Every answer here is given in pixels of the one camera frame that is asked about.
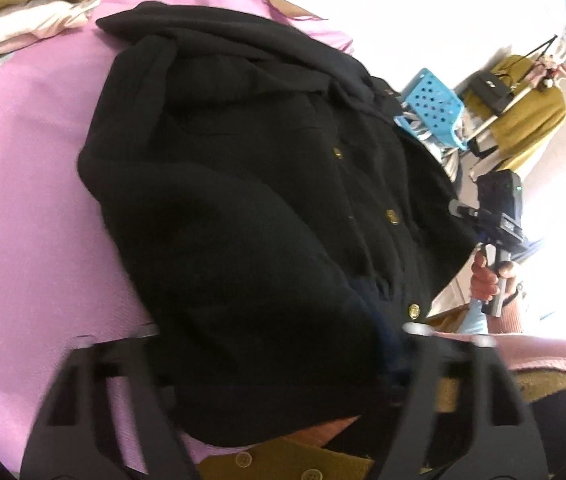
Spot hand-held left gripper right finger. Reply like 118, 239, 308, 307
378, 321, 548, 480

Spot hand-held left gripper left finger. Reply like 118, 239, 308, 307
20, 322, 201, 480

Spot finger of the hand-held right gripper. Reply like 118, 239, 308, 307
449, 199, 481, 223

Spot black coat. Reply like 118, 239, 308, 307
77, 1, 478, 448

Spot white clothes rack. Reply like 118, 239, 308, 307
455, 35, 566, 181

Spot person's right hand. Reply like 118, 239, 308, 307
469, 250, 520, 306

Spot mustard hanging garment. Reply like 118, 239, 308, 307
463, 55, 566, 173

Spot blue plastic basket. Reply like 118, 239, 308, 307
394, 68, 468, 151

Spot black bag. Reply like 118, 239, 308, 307
470, 71, 514, 114

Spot person's pink sweater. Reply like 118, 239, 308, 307
433, 330, 566, 373

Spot pink bed sheet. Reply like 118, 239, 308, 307
0, 0, 359, 476

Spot cream white blanket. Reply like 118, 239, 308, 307
0, 0, 104, 58

